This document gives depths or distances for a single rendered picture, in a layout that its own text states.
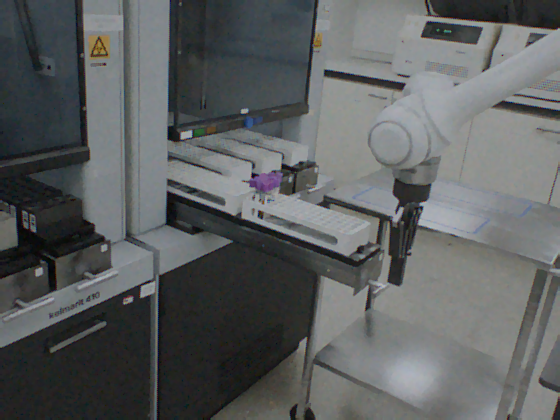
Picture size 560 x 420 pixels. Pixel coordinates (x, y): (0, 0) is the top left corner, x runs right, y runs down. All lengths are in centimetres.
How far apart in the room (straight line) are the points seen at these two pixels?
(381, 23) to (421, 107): 348
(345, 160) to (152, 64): 267
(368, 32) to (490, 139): 141
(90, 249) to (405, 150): 68
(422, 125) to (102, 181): 73
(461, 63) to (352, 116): 77
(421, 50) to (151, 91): 246
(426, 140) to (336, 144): 299
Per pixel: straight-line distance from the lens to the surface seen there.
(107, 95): 131
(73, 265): 124
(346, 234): 123
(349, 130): 386
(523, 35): 351
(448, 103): 97
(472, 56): 352
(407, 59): 366
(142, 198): 144
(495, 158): 353
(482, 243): 145
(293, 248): 130
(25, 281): 119
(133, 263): 135
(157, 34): 138
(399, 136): 92
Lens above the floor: 134
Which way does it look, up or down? 21 degrees down
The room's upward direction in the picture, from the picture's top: 6 degrees clockwise
